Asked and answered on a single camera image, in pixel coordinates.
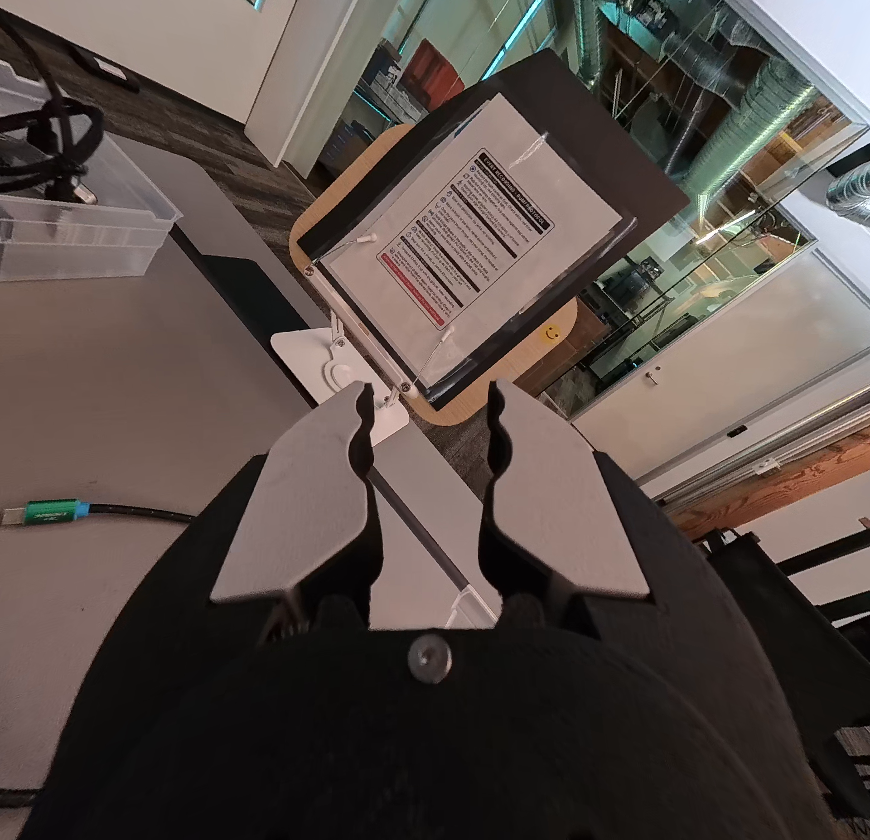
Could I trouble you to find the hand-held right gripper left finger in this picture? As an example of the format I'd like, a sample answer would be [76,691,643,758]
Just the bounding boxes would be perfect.
[211,381,382,627]

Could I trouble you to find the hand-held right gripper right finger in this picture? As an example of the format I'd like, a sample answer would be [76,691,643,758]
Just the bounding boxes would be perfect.
[479,379,650,610]

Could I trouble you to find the braided hdmi cable green plugs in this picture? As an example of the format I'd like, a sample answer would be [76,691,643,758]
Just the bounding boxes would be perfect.
[0,499,199,811]

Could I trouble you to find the clear plastic bin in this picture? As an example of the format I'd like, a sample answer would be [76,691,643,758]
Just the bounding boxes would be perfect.
[0,62,183,281]

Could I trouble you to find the black hdmi switch with cable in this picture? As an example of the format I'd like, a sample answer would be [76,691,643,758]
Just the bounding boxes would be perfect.
[0,96,106,203]

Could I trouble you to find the rounded wooden board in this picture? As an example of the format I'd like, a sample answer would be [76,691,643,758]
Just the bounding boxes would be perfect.
[289,123,579,430]

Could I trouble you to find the black chair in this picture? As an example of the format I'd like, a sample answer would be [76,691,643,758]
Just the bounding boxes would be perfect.
[700,524,870,797]

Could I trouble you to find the instruction sign on white stand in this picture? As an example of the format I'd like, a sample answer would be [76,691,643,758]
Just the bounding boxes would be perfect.
[299,47,692,409]

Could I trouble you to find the red box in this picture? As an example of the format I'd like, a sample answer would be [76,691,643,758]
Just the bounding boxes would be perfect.
[406,38,468,111]

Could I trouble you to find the small black box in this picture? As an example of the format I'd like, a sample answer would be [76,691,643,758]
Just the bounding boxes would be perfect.
[68,43,141,95]

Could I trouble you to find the silver corrugated air duct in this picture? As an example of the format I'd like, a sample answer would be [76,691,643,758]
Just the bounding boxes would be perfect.
[824,162,870,210]
[669,55,820,198]
[570,0,640,93]

